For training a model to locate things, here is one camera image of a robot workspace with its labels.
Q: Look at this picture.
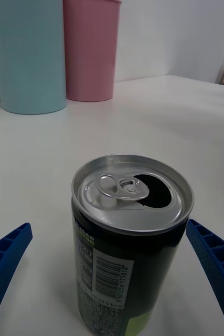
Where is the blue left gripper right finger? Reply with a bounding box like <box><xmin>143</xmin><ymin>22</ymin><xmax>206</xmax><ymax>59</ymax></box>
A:
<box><xmin>185</xmin><ymin>218</ymin><xmax>224</xmax><ymax>336</ymax></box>

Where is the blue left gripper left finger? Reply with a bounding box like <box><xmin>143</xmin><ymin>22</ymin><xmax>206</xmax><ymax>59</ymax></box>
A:
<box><xmin>0</xmin><ymin>222</ymin><xmax>33</xmax><ymax>336</ymax></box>

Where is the black drink can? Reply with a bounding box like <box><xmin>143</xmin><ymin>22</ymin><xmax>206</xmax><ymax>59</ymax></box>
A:
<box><xmin>71</xmin><ymin>154</ymin><xmax>195</xmax><ymax>336</ymax></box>

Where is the pale blue plastic bin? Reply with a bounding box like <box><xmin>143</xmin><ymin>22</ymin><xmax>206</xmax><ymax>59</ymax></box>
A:
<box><xmin>0</xmin><ymin>0</ymin><xmax>67</xmax><ymax>116</ymax></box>

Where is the pink plastic bin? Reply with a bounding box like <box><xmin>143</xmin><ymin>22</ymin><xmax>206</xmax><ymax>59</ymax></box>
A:
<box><xmin>62</xmin><ymin>0</ymin><xmax>122</xmax><ymax>102</ymax></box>

